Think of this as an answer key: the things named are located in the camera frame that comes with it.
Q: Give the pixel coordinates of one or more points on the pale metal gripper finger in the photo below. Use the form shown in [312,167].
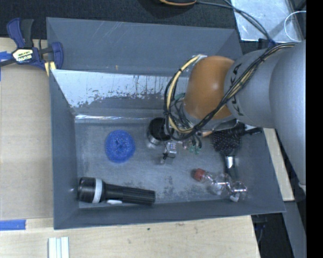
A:
[173,149]
[164,157]

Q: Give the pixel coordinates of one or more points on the pale wood board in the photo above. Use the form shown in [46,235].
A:
[24,144]

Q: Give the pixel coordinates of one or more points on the grey metal bin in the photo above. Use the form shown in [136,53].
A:
[140,50]

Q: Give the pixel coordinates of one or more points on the small white piece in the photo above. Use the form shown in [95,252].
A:
[114,201]

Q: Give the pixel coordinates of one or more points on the clear bottle with red cap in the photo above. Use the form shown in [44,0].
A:
[215,183]

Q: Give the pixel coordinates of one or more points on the blue round scrubber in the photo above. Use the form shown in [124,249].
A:
[120,146]

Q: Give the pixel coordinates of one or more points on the black flashlight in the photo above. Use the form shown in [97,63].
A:
[118,192]

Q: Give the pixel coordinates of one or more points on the black and silver cylinder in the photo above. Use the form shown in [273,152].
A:
[158,129]

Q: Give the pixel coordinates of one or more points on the black hairbrush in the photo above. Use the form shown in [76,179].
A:
[226,142]

